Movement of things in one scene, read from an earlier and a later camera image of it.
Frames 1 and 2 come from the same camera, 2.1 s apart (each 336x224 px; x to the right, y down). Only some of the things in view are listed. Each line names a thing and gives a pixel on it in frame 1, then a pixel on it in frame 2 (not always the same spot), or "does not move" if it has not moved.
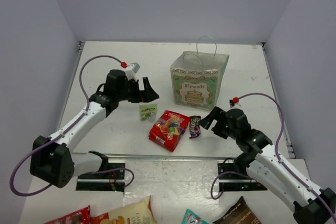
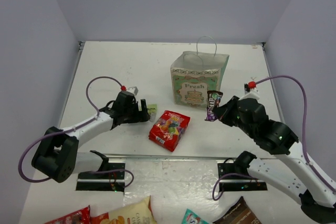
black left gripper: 142,91 to 138,112
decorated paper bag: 198,76 does not move
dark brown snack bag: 238,213 does not move
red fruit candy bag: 167,130 does not move
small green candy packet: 148,112 does not move
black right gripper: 219,115 to 223,112
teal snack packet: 190,217 does not move
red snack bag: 83,216 does not move
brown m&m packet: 195,126 to 213,100
